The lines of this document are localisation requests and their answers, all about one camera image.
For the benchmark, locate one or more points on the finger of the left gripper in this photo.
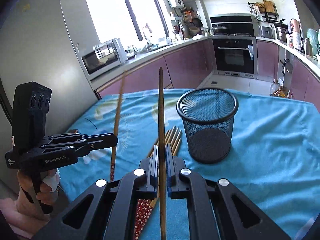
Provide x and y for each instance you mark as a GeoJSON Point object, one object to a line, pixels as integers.
{"type": "Point", "coordinates": [63, 156]}
{"type": "Point", "coordinates": [104, 140]}

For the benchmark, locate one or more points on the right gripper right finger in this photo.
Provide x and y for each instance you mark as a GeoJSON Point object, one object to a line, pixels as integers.
{"type": "Point", "coordinates": [183, 183]}

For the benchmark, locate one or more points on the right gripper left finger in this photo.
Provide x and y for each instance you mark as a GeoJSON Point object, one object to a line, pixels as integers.
{"type": "Point", "coordinates": [130, 200]}

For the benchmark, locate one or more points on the kitchen window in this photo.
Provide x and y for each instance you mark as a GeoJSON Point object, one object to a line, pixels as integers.
{"type": "Point", "coordinates": [134, 22]}

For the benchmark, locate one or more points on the left hand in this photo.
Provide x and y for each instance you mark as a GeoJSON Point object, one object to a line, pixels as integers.
{"type": "Point", "coordinates": [37, 194]}

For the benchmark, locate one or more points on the black mesh utensil holder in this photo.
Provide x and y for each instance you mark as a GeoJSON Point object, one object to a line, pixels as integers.
{"type": "Point", "coordinates": [208, 119]}

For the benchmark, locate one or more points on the silver microwave oven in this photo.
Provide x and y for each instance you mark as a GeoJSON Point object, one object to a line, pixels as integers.
{"type": "Point", "coordinates": [104, 57]}

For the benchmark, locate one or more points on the blue floral tablecloth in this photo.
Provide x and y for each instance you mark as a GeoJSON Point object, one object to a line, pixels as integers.
{"type": "Point", "coordinates": [274, 156]}

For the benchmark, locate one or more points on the cooking oil bottle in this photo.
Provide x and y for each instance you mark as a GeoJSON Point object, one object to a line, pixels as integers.
{"type": "Point", "coordinates": [277, 90]}

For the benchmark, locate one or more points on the built-in black oven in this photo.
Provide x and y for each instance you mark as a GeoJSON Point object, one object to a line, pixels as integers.
{"type": "Point", "coordinates": [236, 56]}

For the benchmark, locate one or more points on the black range hood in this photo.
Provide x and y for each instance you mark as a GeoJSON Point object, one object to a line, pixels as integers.
{"type": "Point", "coordinates": [236, 25]}

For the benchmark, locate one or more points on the mint green kettle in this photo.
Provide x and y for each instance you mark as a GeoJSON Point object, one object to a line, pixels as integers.
{"type": "Point", "coordinates": [312, 35]}

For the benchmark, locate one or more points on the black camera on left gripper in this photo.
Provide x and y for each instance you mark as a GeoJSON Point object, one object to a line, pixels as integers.
{"type": "Point", "coordinates": [31, 105]}

